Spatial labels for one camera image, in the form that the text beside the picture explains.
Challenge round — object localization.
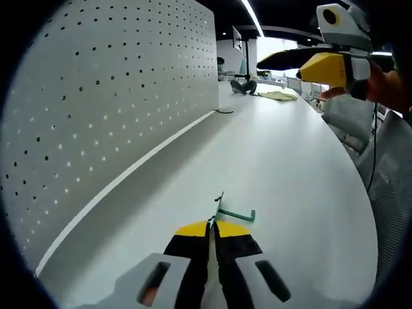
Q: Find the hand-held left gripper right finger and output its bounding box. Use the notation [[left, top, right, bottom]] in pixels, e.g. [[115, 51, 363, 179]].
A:
[[213, 220, 339, 309]]

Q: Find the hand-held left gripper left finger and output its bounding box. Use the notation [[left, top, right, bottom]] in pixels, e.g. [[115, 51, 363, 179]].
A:
[[96, 220, 211, 309]]

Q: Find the green hook assembly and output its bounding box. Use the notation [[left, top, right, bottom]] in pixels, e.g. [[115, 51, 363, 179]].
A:
[[212, 192, 257, 226]]

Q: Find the white perforated mounting plate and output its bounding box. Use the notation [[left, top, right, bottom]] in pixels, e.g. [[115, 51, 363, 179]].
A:
[[0, 0, 220, 279]]

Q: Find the person's right hand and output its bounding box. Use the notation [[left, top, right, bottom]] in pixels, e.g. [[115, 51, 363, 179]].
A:
[[321, 59, 412, 116]]

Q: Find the yellow cloth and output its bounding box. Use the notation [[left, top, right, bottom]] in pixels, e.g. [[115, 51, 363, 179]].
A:
[[257, 91, 299, 103]]

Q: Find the monitor on black stand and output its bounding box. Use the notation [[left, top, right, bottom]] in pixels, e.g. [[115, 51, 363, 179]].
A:
[[232, 25, 252, 81]]

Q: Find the ceiling light strip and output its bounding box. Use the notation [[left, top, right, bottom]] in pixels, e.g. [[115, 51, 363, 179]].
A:
[[239, 0, 265, 38]]

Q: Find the black curved object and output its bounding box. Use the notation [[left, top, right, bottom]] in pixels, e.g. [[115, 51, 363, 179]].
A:
[[230, 79, 258, 96]]

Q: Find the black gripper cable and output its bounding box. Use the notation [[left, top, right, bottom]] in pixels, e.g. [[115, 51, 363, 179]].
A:
[[366, 101, 380, 194]]

